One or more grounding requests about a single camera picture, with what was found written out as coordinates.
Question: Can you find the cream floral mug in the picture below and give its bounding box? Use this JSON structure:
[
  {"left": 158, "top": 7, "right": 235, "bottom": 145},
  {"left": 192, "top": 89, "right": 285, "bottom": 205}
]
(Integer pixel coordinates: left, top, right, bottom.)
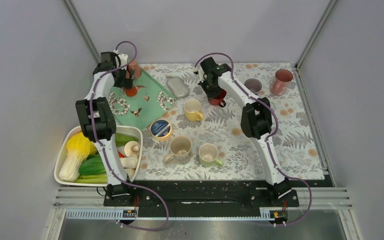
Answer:
[{"left": 163, "top": 135, "right": 192, "bottom": 165}]

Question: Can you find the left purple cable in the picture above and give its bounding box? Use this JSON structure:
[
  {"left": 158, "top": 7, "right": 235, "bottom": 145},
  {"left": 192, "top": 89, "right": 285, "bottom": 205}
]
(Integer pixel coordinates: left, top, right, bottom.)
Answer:
[{"left": 89, "top": 40, "right": 170, "bottom": 232}]

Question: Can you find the white vegetable tub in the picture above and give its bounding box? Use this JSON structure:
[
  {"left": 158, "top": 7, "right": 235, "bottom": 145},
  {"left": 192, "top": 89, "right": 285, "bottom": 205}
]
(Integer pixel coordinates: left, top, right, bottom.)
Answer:
[{"left": 53, "top": 125, "right": 143, "bottom": 187}]

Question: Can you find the round blue lid tin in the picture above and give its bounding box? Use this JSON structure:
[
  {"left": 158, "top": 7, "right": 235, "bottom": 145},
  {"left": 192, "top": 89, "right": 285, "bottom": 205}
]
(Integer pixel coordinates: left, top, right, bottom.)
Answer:
[{"left": 149, "top": 119, "right": 173, "bottom": 142}]

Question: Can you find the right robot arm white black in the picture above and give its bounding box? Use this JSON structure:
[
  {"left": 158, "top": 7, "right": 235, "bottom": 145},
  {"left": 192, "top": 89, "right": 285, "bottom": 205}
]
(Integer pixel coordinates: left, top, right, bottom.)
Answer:
[{"left": 194, "top": 54, "right": 292, "bottom": 206}]

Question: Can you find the toy yellow napa cabbage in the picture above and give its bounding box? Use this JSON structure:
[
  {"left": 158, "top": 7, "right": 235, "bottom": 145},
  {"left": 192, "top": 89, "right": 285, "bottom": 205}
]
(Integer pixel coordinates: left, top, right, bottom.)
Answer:
[{"left": 58, "top": 132, "right": 95, "bottom": 182}]

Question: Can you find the red mug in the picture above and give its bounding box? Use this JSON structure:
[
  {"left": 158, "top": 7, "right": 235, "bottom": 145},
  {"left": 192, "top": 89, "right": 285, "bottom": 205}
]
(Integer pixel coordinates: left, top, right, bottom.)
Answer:
[{"left": 207, "top": 90, "right": 227, "bottom": 108}]

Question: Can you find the pink face mug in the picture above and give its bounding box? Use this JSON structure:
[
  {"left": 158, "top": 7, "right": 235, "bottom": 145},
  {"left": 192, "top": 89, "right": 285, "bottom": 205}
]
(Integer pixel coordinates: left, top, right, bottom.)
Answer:
[{"left": 270, "top": 69, "right": 293, "bottom": 96}]

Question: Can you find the green floral tray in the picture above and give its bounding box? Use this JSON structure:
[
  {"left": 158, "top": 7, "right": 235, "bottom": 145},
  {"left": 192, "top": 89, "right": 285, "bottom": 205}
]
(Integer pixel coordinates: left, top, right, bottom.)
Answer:
[{"left": 107, "top": 70, "right": 177, "bottom": 130}]

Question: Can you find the purple cable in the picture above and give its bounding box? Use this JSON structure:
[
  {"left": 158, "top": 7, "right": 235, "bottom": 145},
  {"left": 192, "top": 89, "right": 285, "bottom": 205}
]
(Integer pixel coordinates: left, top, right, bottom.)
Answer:
[
  {"left": 89, "top": 40, "right": 170, "bottom": 232},
  {"left": 193, "top": 52, "right": 313, "bottom": 228}
]

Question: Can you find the toy leek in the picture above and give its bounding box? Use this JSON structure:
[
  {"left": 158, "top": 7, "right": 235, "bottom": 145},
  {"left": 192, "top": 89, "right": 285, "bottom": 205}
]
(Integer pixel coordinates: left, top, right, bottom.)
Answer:
[{"left": 119, "top": 155, "right": 138, "bottom": 169}]

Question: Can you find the toy white radish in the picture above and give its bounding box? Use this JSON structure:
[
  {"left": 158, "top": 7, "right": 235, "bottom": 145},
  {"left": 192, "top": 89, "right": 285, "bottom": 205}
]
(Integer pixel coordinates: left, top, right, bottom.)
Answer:
[{"left": 124, "top": 168, "right": 136, "bottom": 181}]

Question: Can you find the toy green leafy vegetable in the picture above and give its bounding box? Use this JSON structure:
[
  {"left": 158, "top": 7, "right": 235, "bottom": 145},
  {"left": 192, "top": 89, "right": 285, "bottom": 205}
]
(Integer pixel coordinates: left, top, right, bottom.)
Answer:
[{"left": 79, "top": 133, "right": 138, "bottom": 176}]

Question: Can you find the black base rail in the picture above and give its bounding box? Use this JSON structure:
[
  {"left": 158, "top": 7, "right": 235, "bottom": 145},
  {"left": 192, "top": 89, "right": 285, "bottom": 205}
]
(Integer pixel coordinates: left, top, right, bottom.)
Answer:
[{"left": 103, "top": 180, "right": 300, "bottom": 218}]

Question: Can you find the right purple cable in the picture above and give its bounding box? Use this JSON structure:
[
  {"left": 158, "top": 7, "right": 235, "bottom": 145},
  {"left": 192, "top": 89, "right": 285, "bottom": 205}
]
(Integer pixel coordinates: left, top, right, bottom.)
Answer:
[{"left": 193, "top": 52, "right": 313, "bottom": 228}]

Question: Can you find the grey oval dish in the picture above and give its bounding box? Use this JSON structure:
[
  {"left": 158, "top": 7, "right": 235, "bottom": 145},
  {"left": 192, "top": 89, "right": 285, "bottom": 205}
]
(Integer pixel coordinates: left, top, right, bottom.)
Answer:
[{"left": 166, "top": 76, "right": 190, "bottom": 99}]

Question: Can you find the toy mushroom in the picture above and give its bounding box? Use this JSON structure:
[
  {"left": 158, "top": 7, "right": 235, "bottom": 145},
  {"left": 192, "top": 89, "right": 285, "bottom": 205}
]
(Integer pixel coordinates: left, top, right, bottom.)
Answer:
[{"left": 123, "top": 141, "right": 141, "bottom": 157}]

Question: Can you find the lilac mug black handle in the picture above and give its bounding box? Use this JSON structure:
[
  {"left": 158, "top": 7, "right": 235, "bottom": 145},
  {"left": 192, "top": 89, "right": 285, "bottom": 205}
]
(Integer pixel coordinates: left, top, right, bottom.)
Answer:
[{"left": 244, "top": 78, "right": 262, "bottom": 95}]

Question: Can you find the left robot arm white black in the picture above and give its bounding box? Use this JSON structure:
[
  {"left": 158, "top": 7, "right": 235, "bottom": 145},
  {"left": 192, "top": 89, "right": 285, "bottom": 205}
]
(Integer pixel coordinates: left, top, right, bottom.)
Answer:
[{"left": 75, "top": 51, "right": 135, "bottom": 206}]

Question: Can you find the light green mug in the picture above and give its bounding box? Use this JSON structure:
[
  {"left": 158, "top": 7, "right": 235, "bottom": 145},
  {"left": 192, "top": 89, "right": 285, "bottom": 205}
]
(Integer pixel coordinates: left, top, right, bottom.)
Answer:
[{"left": 198, "top": 143, "right": 224, "bottom": 167}]

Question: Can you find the yellow mug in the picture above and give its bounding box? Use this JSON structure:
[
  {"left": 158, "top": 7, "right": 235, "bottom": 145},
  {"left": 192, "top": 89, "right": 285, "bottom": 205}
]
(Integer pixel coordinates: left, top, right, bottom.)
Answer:
[{"left": 183, "top": 99, "right": 204, "bottom": 122}]

